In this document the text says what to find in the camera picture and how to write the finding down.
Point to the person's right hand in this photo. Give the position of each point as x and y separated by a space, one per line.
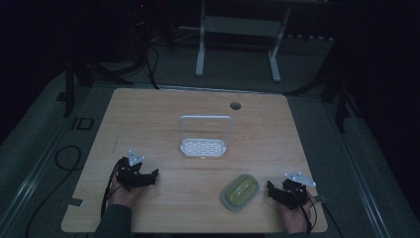
297 218

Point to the white metal table frame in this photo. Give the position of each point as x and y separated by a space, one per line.
237 26

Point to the yellow-green soap bar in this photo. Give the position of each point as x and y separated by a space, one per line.
241 191

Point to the black tripod stand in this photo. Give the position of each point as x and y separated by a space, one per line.
341 99
84 71

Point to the grey tape strip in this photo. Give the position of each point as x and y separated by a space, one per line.
320 198
75 202

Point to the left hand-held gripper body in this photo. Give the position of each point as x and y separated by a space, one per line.
130 173

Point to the person's left hand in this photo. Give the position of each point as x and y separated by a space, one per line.
125 195

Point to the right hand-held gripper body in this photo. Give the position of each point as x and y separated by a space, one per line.
295 191

